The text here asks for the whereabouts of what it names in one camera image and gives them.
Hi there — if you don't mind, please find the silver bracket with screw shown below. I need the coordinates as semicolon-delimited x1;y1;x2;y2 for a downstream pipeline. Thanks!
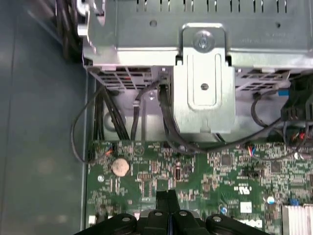
173;23;237;135

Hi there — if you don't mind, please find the silver metal drive cage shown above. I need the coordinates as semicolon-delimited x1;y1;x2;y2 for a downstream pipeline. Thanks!
77;0;313;141

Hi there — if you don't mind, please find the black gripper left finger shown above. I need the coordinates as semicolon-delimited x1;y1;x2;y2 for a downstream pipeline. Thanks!
79;190;170;235

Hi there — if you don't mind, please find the black wire bundle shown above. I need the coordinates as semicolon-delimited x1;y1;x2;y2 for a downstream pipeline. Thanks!
94;87;131;142

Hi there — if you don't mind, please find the round silver coin battery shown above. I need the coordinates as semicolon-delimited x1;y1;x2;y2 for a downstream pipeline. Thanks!
111;158;130;177

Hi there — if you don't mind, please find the silver chipset heat sink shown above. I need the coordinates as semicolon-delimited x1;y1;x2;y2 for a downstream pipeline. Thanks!
281;204;313;235

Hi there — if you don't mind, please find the green motherboard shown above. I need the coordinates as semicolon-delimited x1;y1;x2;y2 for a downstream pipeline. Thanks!
87;141;313;235

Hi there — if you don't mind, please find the black wire connector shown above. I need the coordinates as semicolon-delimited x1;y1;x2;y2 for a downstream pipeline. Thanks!
280;78;313;123

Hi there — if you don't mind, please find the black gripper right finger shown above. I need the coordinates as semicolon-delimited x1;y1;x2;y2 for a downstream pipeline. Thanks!
169;189;264;235

